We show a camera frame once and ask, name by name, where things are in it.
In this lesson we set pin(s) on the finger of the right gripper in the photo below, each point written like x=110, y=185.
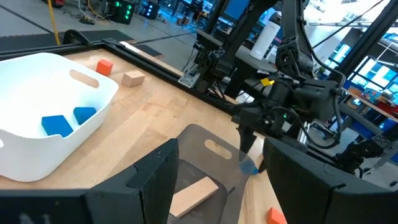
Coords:
x=247, y=137
x=261, y=168

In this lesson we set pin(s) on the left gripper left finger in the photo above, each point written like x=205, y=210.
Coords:
x=146, y=193

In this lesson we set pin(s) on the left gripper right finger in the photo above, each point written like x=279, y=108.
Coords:
x=311, y=199

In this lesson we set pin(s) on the orange rectangular block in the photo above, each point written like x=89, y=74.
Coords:
x=275, y=217

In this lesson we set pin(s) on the long wooden plank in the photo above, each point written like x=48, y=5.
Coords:
x=192, y=196

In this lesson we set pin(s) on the blue square block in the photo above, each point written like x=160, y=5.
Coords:
x=84, y=113

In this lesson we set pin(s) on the blue rectangular block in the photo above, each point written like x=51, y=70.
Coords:
x=57, y=125

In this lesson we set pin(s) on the short wooden block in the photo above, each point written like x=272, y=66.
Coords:
x=133, y=78

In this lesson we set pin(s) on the orange cube block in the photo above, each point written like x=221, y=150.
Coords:
x=104, y=67

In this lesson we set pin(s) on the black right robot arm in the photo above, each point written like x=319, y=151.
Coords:
x=295, y=37

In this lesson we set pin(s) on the yellow tag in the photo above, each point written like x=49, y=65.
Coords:
x=267, y=82

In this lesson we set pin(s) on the grey translucent plastic bin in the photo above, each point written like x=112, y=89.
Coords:
x=199, y=137

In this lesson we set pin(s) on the white cylinder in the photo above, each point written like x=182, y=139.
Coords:
x=264, y=40

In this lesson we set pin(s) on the black hazard-striped floor mat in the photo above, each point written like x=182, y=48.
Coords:
x=147, y=51

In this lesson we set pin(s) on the black device blue lights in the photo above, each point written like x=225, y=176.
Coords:
x=150, y=9

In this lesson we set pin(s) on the white plastic bin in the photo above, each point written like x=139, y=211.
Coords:
x=31, y=81

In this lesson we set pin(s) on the black device green lights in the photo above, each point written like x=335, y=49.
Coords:
x=122, y=11

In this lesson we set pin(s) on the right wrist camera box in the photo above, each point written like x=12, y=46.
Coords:
x=281, y=95

